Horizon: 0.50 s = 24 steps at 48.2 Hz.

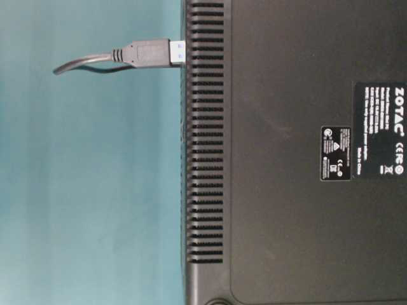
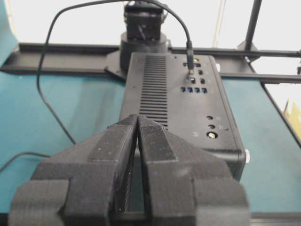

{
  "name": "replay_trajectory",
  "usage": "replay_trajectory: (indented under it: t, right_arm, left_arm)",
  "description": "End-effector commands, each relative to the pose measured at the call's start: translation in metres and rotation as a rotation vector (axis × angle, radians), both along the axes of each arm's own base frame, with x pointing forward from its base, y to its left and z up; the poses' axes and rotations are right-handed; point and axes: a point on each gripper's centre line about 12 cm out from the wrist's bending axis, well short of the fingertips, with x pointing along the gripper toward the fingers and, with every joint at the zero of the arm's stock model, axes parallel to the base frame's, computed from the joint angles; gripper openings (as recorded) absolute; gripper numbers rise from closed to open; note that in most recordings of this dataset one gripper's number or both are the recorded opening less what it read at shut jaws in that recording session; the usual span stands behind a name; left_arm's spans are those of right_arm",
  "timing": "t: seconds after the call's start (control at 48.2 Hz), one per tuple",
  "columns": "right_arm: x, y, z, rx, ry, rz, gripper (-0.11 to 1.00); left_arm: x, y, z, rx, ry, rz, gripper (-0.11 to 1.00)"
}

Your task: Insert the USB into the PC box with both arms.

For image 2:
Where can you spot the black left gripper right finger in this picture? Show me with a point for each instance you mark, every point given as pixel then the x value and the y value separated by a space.
pixel 184 185

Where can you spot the black mini PC box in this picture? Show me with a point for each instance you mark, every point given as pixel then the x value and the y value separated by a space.
pixel 194 106

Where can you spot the black aluminium frame rail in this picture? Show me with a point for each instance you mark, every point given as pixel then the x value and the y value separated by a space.
pixel 90 60

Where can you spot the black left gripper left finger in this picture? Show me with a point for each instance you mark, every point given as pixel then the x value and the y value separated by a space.
pixel 81 185

